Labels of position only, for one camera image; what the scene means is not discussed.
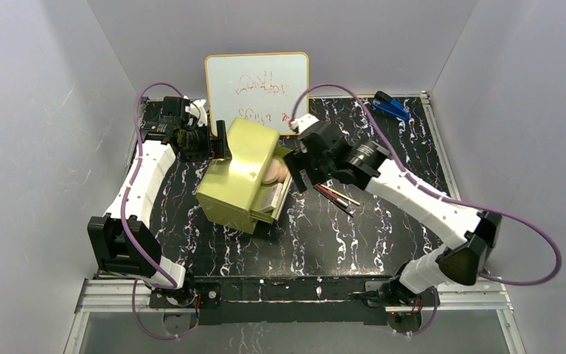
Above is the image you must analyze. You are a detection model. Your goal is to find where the large round powder puff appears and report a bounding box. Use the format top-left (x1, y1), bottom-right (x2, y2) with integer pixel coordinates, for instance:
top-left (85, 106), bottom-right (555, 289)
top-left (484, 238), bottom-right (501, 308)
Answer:
top-left (262, 159), bottom-right (290, 185)

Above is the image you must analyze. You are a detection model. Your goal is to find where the green metal drawer chest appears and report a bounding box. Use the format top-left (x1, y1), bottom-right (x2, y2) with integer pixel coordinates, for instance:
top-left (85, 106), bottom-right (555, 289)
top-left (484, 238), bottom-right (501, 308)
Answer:
top-left (195, 117), bottom-right (291, 234)

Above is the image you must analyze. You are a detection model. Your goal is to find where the red lip pencil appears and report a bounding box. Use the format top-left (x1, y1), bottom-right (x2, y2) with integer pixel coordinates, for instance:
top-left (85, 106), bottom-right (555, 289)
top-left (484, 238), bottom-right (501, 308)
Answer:
top-left (314, 184), bottom-right (349, 208)

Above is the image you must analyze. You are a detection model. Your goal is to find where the white makeup packet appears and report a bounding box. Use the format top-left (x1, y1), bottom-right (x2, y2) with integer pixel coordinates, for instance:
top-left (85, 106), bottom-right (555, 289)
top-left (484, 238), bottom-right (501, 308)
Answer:
top-left (259, 183), bottom-right (284, 212)

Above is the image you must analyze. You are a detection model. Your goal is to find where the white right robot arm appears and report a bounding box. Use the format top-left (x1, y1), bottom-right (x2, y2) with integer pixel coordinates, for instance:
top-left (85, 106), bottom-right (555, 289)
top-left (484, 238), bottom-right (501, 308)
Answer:
top-left (284, 114), bottom-right (502, 303)

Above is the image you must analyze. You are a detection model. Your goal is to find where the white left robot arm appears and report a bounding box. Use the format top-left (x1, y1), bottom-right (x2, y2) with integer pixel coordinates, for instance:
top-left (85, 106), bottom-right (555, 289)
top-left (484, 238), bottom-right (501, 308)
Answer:
top-left (87, 97), bottom-right (232, 291)

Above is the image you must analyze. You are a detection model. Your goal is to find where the thin wooden stick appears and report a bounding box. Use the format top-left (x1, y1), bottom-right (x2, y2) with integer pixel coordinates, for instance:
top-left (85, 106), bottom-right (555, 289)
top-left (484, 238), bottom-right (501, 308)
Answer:
top-left (327, 188), bottom-right (361, 206)

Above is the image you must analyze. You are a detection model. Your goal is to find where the black eyeliner pencil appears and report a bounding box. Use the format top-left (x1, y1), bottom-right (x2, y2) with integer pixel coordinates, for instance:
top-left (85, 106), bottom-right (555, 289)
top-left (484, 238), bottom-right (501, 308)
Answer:
top-left (319, 190), bottom-right (353, 218)

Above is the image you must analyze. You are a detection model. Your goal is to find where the blue stapler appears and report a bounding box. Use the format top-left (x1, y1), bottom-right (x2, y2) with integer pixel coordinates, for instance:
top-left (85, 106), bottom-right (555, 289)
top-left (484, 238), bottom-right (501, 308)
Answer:
top-left (370, 91), bottom-right (410, 122)

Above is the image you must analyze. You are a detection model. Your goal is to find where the orange framed whiteboard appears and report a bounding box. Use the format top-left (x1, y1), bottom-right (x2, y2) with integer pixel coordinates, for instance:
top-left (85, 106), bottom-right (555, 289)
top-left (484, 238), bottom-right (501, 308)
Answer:
top-left (204, 52), bottom-right (310, 136)

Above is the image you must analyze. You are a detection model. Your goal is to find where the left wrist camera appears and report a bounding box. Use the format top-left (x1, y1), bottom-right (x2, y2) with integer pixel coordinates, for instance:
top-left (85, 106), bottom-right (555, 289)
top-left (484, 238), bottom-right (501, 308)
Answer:
top-left (187, 99), bottom-right (209, 127)

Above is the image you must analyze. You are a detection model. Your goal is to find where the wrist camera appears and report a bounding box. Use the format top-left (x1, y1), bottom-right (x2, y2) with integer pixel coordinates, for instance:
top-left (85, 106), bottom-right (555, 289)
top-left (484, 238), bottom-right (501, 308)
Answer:
top-left (187, 99), bottom-right (209, 127)
top-left (290, 114), bottom-right (319, 133)

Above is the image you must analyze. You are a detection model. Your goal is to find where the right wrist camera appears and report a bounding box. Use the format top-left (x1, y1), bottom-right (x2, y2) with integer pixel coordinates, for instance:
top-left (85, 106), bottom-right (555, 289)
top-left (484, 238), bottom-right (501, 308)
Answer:
top-left (290, 114), bottom-right (319, 133)

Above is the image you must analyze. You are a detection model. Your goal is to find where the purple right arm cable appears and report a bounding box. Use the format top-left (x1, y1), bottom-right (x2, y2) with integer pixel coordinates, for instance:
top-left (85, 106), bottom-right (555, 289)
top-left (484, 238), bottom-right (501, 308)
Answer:
top-left (290, 83), bottom-right (563, 336)

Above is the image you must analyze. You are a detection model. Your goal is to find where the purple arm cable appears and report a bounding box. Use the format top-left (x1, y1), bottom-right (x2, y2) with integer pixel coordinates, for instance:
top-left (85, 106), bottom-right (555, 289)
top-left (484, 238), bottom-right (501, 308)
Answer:
top-left (119, 82), bottom-right (184, 341)
top-left (290, 83), bottom-right (563, 336)

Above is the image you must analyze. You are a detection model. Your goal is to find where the aluminium right side rail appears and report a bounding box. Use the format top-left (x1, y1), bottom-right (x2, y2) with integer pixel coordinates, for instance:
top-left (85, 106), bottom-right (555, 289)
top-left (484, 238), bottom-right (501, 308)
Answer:
top-left (419, 91), bottom-right (461, 200)

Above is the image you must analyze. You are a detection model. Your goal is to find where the aluminium rail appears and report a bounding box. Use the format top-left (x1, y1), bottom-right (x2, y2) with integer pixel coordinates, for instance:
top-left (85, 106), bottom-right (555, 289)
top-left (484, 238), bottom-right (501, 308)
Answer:
top-left (76, 276), bottom-right (513, 312)
top-left (419, 91), bottom-right (461, 200)

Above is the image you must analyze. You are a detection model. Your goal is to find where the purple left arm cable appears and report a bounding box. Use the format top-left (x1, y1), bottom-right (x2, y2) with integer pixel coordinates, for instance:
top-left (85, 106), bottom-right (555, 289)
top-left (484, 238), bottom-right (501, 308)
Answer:
top-left (119, 82), bottom-right (184, 341)

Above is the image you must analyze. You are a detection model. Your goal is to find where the aluminium front rail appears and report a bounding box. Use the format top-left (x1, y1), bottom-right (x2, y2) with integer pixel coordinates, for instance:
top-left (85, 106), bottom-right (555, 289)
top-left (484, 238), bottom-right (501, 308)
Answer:
top-left (76, 276), bottom-right (513, 312)

